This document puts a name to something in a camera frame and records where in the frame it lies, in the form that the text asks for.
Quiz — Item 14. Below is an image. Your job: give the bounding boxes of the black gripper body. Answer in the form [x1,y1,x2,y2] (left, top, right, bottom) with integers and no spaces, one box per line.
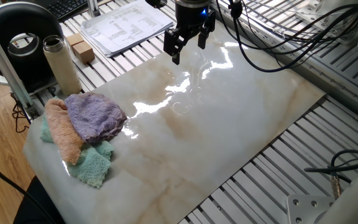
[175,2,213,34]

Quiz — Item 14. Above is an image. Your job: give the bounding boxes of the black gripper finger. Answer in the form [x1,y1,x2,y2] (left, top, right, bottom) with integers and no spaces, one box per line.
[197,9,216,50]
[163,27,190,66]

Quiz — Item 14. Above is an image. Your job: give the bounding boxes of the purple fluffy cloth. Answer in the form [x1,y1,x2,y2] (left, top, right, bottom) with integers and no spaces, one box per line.
[63,92,128,144]

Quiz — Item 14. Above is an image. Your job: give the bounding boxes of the green fluffy cloth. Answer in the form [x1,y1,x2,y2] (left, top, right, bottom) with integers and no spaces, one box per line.
[39,96,115,189]

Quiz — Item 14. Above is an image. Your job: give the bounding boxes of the pink fluffy cloth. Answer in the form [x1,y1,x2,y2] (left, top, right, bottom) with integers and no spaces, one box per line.
[44,98,85,166]

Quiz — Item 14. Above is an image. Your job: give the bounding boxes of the printed paper stack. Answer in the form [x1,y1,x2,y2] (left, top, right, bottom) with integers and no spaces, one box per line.
[79,0,175,58]

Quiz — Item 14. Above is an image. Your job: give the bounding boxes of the large wooden block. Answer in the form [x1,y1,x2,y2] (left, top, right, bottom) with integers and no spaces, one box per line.
[72,40,96,65]

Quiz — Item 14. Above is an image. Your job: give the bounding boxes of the small wooden block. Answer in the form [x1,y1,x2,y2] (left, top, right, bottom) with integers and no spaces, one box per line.
[66,32,85,47]

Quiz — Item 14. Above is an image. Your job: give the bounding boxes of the marble pattern tile board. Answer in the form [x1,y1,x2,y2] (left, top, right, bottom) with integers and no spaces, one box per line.
[22,21,326,224]

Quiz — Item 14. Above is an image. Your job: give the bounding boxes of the beige cardboard tube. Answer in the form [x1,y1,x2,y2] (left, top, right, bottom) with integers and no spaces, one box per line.
[42,34,83,96]

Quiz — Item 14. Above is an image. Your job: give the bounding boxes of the black keyboard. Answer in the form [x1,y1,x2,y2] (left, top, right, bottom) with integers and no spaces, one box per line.
[32,0,90,22]

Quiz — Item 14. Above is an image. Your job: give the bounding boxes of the black trousers of person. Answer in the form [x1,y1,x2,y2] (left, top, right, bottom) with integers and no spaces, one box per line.
[12,175,67,224]

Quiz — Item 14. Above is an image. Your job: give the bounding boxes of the black clamp mount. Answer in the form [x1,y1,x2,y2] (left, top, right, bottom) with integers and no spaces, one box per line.
[144,0,168,9]

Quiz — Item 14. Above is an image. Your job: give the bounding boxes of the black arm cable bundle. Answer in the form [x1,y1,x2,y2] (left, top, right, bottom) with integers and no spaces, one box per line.
[215,0,358,98]

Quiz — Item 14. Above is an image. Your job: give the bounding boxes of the aluminium frame post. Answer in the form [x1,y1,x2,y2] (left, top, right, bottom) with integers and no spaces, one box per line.
[0,12,40,121]

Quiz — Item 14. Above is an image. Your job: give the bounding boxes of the thin black tangled wire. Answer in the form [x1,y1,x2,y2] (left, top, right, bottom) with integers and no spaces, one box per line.
[10,93,31,134]

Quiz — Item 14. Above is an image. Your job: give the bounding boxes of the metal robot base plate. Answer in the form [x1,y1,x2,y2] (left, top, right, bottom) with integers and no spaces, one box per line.
[286,194,335,224]

